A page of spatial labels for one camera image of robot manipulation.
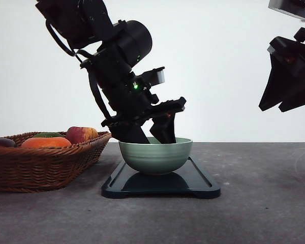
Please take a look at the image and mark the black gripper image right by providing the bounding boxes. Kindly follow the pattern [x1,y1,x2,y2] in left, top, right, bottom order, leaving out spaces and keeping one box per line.
[259,28,305,112]

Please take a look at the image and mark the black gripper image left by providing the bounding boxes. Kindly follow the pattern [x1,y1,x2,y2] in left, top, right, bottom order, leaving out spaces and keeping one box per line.
[101,71,186,144]

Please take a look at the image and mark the green ceramic bowl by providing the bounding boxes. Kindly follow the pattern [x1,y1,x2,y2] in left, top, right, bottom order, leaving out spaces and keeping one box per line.
[119,137,193,175]

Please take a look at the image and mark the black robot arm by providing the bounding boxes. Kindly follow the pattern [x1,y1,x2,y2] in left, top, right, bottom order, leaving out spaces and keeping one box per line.
[36,0,186,144]

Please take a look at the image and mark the brown wicker basket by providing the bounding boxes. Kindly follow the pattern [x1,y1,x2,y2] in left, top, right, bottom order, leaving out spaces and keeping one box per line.
[0,131,112,193]

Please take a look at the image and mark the dark rectangular tray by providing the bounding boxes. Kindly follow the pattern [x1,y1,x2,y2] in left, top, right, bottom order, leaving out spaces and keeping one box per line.
[102,157,221,198]

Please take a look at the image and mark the red yellow apple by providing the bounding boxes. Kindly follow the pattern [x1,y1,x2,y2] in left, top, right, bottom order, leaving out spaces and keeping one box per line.
[66,126,98,143]

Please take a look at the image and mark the dark green avocado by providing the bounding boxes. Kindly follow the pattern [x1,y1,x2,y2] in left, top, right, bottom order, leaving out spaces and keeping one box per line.
[34,132,64,138]

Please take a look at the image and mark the orange tangerine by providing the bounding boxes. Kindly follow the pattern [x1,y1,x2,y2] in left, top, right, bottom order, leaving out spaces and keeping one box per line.
[21,137,72,148]

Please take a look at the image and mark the dark purple fruit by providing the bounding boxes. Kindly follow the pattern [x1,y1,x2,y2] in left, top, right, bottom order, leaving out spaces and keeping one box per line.
[0,138,15,147]

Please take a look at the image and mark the grey camera box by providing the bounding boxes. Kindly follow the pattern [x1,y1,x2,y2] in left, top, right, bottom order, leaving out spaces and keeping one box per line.
[268,0,305,21]
[150,67,165,86]

